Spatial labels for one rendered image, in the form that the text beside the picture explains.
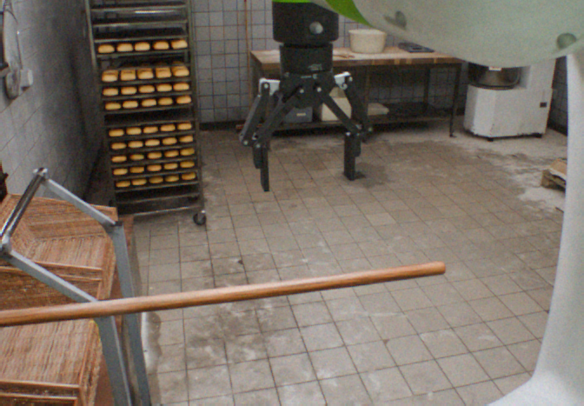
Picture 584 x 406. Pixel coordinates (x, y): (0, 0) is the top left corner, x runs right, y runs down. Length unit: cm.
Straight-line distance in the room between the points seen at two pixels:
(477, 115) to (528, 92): 60
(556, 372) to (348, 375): 212
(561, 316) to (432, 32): 29
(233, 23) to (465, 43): 561
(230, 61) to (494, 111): 293
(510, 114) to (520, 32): 578
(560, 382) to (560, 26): 33
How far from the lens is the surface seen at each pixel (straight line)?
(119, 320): 205
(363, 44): 569
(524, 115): 617
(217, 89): 597
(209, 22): 585
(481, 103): 593
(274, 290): 103
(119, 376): 162
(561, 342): 50
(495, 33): 28
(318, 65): 72
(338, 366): 263
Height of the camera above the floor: 178
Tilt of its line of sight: 23 degrees down
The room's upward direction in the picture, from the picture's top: straight up
